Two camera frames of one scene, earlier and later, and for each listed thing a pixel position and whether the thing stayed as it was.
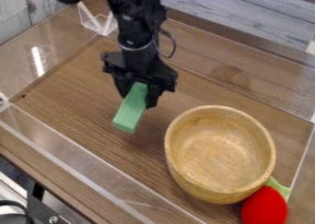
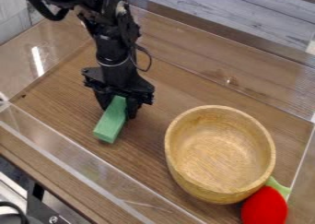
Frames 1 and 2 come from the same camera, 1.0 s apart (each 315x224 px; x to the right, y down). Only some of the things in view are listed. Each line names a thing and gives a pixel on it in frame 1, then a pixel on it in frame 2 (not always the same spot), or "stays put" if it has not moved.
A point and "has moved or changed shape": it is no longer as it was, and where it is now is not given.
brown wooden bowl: [220, 152] stays put
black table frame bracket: [39, 212] stays put
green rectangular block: [131, 109] has moved or changed shape
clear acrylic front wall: [55, 183] stays put
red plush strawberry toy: [266, 206] stays put
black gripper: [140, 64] → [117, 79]
